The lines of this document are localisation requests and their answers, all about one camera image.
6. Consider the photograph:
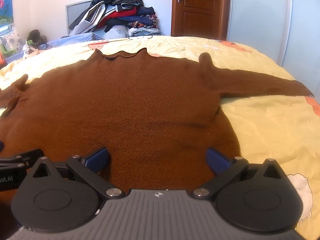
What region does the light blue quilted blanket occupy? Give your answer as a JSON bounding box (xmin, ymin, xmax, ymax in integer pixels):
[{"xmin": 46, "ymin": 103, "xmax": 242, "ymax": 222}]
[{"xmin": 46, "ymin": 32, "xmax": 109, "ymax": 49}]

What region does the white sliding wardrobe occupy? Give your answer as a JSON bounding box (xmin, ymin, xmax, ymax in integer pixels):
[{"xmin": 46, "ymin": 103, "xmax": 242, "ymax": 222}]
[{"xmin": 226, "ymin": 0, "xmax": 320, "ymax": 80}]

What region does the brown knit sweater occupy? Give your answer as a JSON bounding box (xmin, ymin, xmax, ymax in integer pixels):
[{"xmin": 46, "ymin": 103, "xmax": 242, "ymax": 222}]
[{"xmin": 0, "ymin": 48, "xmax": 314, "ymax": 230}]

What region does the brown plush toy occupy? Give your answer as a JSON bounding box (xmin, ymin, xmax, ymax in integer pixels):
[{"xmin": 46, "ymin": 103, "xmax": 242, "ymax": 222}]
[{"xmin": 27, "ymin": 29, "xmax": 47, "ymax": 44}]

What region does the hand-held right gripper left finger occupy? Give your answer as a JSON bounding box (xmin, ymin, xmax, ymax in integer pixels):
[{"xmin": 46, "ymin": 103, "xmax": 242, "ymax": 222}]
[{"xmin": 31, "ymin": 146, "xmax": 126, "ymax": 201}]

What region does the yellow carrot print quilt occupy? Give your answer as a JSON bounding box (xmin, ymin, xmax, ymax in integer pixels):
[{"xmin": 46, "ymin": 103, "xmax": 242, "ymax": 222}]
[{"xmin": 0, "ymin": 34, "xmax": 320, "ymax": 240}]

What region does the lotus wall poster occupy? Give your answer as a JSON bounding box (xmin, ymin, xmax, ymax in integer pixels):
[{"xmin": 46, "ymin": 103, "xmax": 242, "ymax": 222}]
[{"xmin": 0, "ymin": 0, "xmax": 14, "ymax": 24}]

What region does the green plastic stool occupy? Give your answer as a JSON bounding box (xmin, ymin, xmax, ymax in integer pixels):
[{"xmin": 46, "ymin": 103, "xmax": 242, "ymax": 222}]
[{"xmin": 1, "ymin": 45, "xmax": 17, "ymax": 55}]

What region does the white plastic toy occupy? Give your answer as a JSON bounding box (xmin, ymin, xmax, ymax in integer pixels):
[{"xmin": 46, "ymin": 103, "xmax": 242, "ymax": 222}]
[{"xmin": 22, "ymin": 39, "xmax": 34, "ymax": 55}]

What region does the floral pillow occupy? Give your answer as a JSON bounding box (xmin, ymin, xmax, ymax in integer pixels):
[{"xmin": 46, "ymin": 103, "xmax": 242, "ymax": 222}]
[{"xmin": 0, "ymin": 29, "xmax": 23, "ymax": 55}]

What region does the grey headboard panel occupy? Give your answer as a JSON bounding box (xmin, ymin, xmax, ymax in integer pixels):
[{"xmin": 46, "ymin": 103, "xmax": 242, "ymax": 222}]
[{"xmin": 65, "ymin": 0, "xmax": 100, "ymax": 34}]

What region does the brown wooden door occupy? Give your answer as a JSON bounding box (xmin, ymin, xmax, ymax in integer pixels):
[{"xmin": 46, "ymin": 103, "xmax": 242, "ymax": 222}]
[{"xmin": 171, "ymin": 0, "xmax": 231, "ymax": 41}]

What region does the pile of clothes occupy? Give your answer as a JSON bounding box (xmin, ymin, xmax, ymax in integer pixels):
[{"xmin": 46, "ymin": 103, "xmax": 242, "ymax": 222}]
[{"xmin": 69, "ymin": 0, "xmax": 162, "ymax": 37}]

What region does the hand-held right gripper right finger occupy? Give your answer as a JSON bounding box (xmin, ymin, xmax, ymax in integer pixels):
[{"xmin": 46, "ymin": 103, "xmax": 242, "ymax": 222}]
[{"xmin": 191, "ymin": 147, "xmax": 288, "ymax": 201}]

